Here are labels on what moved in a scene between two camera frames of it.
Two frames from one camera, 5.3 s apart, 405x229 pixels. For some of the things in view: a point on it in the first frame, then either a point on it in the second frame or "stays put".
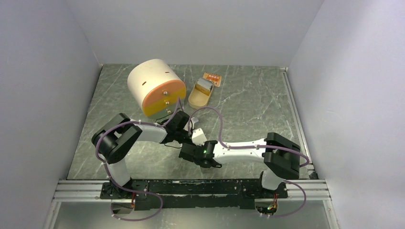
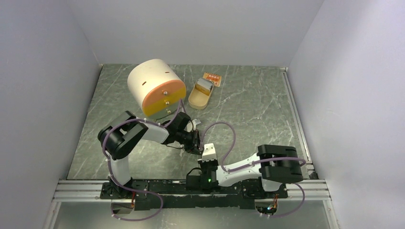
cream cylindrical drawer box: [155, 87] stays put
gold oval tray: [197, 99] stays put
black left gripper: [191, 140] stays put
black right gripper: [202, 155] -> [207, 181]
